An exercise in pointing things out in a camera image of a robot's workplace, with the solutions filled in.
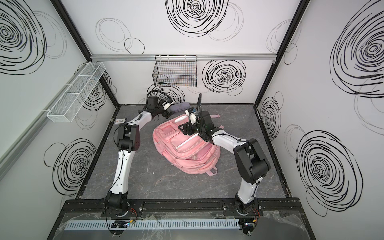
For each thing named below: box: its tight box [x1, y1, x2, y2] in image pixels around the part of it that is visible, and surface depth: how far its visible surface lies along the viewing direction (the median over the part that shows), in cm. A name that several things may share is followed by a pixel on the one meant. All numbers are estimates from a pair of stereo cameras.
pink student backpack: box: [152, 114, 221, 176], surface depth 86 cm
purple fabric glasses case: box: [170, 102, 190, 112], surface depth 118 cm
